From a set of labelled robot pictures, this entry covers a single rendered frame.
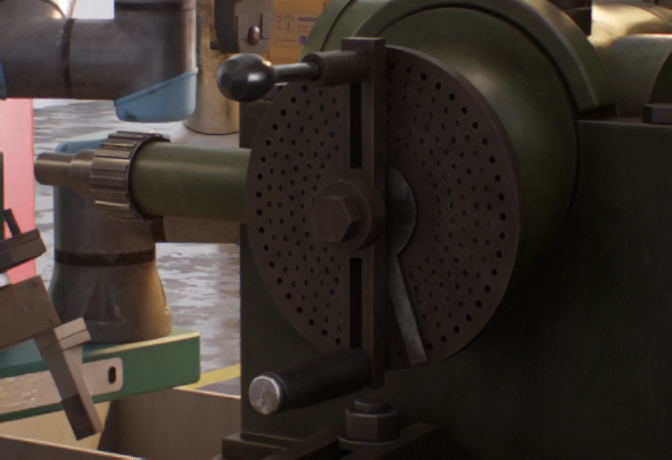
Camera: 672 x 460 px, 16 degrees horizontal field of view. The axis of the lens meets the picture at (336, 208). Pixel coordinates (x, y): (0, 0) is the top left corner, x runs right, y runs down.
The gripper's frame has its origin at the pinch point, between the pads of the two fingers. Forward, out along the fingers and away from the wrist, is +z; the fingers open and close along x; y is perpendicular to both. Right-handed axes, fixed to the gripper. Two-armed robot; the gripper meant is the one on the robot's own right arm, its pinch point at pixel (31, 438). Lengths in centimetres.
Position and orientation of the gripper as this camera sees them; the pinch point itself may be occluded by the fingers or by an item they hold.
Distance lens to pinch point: 208.4
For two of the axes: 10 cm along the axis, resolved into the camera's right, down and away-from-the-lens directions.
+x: -5.9, 2.4, -7.7
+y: -7.1, 3.1, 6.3
